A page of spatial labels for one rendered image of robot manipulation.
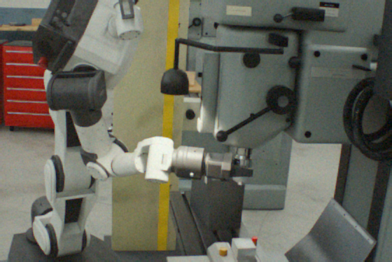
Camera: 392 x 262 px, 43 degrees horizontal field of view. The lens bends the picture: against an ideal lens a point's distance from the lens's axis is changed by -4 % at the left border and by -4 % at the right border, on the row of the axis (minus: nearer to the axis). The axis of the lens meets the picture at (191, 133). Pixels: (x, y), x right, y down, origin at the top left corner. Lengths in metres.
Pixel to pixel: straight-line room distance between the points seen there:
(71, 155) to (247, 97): 0.83
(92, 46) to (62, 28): 0.10
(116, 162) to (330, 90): 0.67
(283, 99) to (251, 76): 0.10
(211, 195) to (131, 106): 1.48
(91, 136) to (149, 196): 1.79
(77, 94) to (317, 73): 0.64
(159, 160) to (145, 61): 1.69
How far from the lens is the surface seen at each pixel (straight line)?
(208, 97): 1.35
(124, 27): 1.46
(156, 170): 1.43
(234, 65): 1.28
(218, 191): 1.74
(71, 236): 2.13
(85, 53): 1.51
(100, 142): 1.58
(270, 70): 1.30
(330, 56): 1.32
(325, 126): 1.36
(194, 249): 1.67
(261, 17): 1.25
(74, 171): 1.93
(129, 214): 3.35
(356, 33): 1.35
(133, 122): 3.15
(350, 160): 1.66
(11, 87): 6.06
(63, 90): 1.46
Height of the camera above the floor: 1.71
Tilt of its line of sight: 16 degrees down
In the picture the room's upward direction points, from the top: 4 degrees clockwise
